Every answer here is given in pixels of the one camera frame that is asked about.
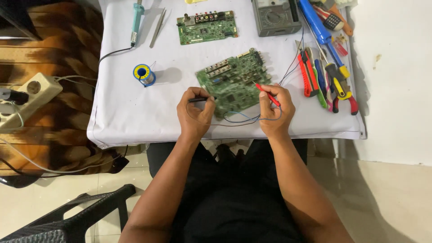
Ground person's left hand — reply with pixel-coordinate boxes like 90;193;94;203
176;87;217;138

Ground person's right hand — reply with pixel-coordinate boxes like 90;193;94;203
258;84;296;139

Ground red multimeter probe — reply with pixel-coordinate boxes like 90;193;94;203
252;81;281;107

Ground red utility knife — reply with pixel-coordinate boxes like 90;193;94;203
296;40;320;98

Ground large green circuit board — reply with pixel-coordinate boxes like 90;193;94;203
195;48;272;119

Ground white table cloth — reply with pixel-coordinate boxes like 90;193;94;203
87;0;367;149

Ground yellow black pliers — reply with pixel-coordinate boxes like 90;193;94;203
319;51;352;101

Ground small green circuit board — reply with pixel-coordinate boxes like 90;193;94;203
176;10;239;45

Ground small red clear tool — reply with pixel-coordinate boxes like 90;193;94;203
332;36;349;57

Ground blue desoldering pump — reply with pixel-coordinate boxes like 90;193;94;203
298;0;351;79

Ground metal tweezers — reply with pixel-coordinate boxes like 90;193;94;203
149;8;167;49

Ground person's black clothing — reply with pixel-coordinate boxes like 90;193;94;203
146;138;308;243

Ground grey analog multimeter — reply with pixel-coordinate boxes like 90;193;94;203
252;0;303;37

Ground teal soldering iron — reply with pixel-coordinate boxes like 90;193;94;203
130;0;145;48

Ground brown patterned blanket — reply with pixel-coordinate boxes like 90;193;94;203
0;2;130;178

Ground beige power strip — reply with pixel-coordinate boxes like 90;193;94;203
0;72;64;131

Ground black plastic chair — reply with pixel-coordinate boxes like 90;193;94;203
0;184;136;243

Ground black power plug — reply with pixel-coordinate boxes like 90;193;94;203
0;88;30;105

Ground dark wooden furniture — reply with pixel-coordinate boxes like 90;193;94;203
0;0;43;41

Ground blue probe cable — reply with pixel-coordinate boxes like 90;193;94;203
222;27;305;124

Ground green handled screwdriver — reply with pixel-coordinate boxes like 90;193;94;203
305;47;328;109

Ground pink handled tool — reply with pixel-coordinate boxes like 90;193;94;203
324;72;334;112

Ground solder wire spool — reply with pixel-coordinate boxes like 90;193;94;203
133;64;157;87

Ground red handled pliers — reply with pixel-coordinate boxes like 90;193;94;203
332;94;359;116

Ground black soldering iron cable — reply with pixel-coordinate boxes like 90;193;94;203
98;46;134;63

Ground striped handle screwdriver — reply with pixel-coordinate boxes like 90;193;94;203
312;4;345;32

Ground orange handled tool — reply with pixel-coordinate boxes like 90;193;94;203
325;1;354;37

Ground white power cable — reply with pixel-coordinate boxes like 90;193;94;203
0;138;122;175

